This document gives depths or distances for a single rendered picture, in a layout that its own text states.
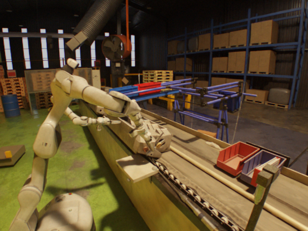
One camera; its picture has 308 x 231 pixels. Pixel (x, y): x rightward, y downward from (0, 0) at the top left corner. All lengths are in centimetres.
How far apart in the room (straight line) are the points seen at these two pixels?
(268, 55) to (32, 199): 1023
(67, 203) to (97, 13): 809
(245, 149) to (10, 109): 762
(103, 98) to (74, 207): 127
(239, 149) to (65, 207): 171
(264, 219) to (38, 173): 144
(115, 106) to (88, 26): 785
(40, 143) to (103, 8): 815
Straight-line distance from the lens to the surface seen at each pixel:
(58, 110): 111
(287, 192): 134
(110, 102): 67
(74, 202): 171
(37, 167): 129
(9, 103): 767
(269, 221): 108
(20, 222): 157
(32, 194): 137
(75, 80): 84
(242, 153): 157
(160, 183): 111
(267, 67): 1003
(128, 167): 121
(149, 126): 160
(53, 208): 177
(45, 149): 116
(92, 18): 857
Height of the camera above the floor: 147
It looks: 15 degrees down
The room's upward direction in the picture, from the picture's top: straight up
